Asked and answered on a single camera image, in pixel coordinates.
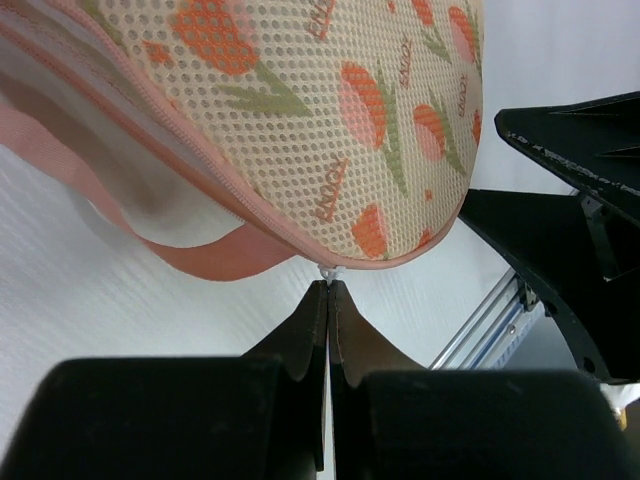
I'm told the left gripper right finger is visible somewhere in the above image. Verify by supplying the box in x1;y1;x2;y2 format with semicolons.
327;281;639;479

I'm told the floral pink laundry bag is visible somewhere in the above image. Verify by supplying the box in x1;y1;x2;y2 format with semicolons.
1;1;484;281

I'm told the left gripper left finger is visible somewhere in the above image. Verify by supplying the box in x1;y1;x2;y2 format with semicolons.
1;281;328;479

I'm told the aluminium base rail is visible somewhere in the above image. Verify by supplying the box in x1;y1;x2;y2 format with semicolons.
430;270;544;370

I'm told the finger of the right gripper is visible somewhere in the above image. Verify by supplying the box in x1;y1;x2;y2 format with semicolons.
494;92;639;225
459;190;639;384

